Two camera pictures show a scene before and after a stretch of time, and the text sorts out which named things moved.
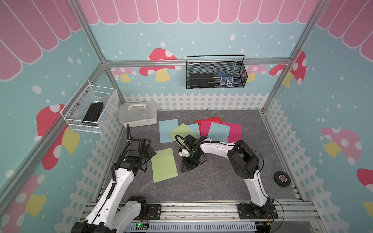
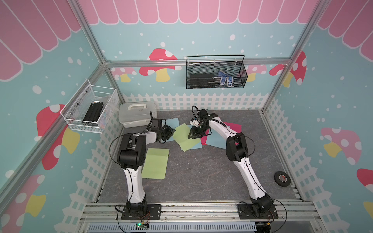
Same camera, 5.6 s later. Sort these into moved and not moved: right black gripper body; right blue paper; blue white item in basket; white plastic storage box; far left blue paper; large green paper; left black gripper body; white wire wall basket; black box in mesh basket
Moved: left black gripper body; large green paper; right black gripper body
Not moved: white wire wall basket; black box in mesh basket; blue white item in basket; white plastic storage box; right blue paper; far left blue paper
